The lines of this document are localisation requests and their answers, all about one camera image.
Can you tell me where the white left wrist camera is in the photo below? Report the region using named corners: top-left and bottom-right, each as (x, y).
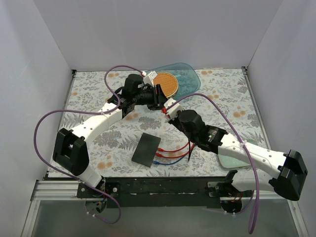
top-left (141, 71), bottom-right (158, 86)

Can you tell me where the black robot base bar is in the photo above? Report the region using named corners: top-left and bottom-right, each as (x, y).
top-left (76, 176), bottom-right (250, 208)

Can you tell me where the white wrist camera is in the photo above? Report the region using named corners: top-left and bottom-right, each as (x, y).
top-left (162, 98), bottom-right (184, 120)
top-left (141, 71), bottom-right (158, 86)

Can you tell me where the teal plastic container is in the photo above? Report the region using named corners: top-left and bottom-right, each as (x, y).
top-left (146, 63), bottom-right (201, 100)

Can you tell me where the black network switch box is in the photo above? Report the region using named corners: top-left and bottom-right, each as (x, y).
top-left (131, 133), bottom-right (161, 168)

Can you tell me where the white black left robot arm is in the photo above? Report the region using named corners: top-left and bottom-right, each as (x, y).
top-left (53, 71), bottom-right (167, 198)

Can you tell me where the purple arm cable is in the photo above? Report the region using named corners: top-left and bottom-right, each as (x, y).
top-left (165, 93), bottom-right (260, 235)
top-left (34, 65), bottom-right (148, 225)

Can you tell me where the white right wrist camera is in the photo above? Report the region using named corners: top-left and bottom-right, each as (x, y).
top-left (162, 98), bottom-right (184, 120)

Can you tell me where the floral patterned table mat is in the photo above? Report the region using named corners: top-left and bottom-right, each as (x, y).
top-left (61, 69), bottom-right (267, 177)

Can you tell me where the light green square plate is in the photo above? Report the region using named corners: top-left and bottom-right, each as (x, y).
top-left (218, 138), bottom-right (257, 169)

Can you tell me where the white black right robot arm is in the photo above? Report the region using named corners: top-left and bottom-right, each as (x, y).
top-left (166, 110), bottom-right (308, 201)

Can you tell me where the black ethernet cable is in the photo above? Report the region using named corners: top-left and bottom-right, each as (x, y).
top-left (187, 140), bottom-right (196, 162)

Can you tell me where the blue ethernet cable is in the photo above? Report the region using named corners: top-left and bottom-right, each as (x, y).
top-left (152, 158), bottom-right (185, 165)

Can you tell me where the aluminium frame rail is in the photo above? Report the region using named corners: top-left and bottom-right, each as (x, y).
top-left (21, 178), bottom-right (309, 237)

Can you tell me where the long red ethernet cable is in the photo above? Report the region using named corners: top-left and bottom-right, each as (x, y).
top-left (158, 143), bottom-right (192, 153)

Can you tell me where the orange woven round coaster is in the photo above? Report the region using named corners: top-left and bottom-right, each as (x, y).
top-left (154, 72), bottom-right (179, 98)

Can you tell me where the short red ethernet cable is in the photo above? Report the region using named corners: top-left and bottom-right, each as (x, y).
top-left (157, 148), bottom-right (191, 159)

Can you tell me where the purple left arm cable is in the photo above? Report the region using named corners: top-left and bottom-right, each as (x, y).
top-left (34, 65), bottom-right (148, 225)

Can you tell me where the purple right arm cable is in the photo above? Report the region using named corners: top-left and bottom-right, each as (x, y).
top-left (165, 93), bottom-right (260, 235)

